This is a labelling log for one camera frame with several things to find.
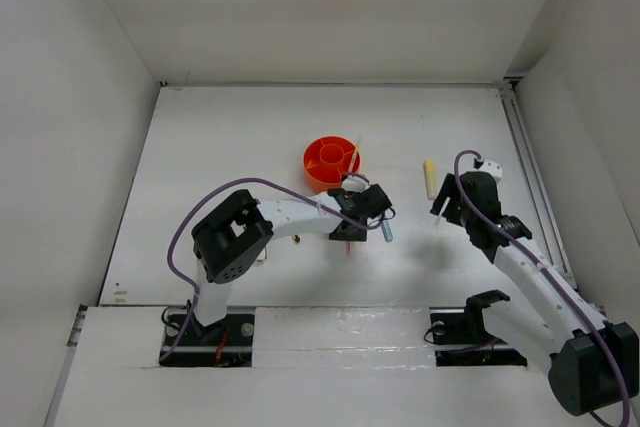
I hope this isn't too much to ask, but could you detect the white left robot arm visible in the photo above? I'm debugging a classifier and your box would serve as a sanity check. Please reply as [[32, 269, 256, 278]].
[[188, 184, 392, 344]]

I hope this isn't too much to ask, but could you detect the green pastel highlighter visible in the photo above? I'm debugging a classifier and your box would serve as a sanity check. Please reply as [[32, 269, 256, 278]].
[[434, 197, 449, 227]]

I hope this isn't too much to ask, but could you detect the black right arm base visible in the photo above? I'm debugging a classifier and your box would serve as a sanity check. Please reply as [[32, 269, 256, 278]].
[[423, 290, 528, 367]]

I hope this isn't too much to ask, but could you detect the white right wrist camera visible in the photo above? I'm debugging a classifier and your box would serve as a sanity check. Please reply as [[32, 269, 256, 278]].
[[473, 158, 503, 183]]

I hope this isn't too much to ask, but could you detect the blue grey marker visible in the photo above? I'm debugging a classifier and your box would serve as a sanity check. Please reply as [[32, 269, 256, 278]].
[[380, 216, 394, 243]]

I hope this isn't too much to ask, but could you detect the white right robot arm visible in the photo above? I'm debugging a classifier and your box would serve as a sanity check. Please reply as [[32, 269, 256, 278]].
[[431, 170, 639, 426]]

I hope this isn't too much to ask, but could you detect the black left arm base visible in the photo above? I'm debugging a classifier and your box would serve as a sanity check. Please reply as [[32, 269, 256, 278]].
[[159, 307, 255, 368]]

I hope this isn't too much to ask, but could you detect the aluminium side rail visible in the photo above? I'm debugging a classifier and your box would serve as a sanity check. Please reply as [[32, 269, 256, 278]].
[[498, 77, 578, 291]]

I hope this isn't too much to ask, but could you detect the orange round divided container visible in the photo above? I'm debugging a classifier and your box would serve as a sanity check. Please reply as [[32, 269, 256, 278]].
[[302, 136, 361, 193]]

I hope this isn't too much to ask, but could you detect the thin yellow highlighter pen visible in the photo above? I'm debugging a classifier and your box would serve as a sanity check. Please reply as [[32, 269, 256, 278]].
[[349, 134, 363, 173]]

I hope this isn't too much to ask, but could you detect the thick yellow highlighter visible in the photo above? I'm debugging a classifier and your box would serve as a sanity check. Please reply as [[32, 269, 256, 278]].
[[423, 159, 438, 200]]

